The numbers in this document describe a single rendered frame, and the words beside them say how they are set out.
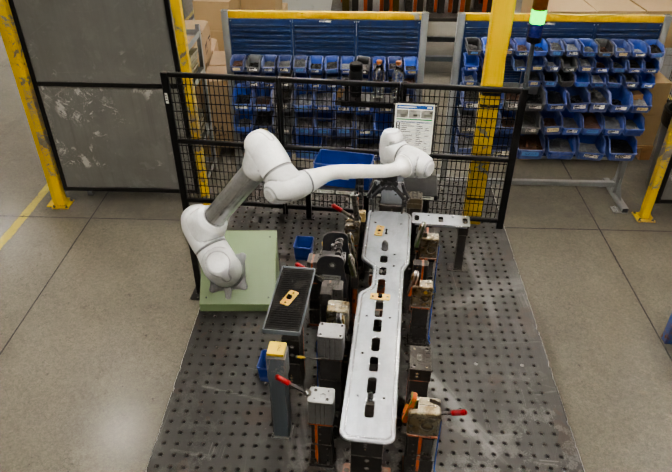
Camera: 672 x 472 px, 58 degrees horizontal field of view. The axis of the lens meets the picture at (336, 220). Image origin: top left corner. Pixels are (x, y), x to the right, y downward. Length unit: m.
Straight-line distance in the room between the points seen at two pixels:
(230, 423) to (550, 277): 2.68
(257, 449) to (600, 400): 2.05
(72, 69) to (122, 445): 2.66
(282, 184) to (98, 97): 2.72
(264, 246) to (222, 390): 0.74
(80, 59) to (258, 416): 3.06
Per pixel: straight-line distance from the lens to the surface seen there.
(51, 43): 4.83
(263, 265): 2.98
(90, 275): 4.60
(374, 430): 2.14
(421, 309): 2.68
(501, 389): 2.72
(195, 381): 2.74
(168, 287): 4.32
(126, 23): 4.55
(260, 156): 2.39
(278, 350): 2.16
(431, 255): 2.93
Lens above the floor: 2.71
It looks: 34 degrees down
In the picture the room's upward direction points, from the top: straight up
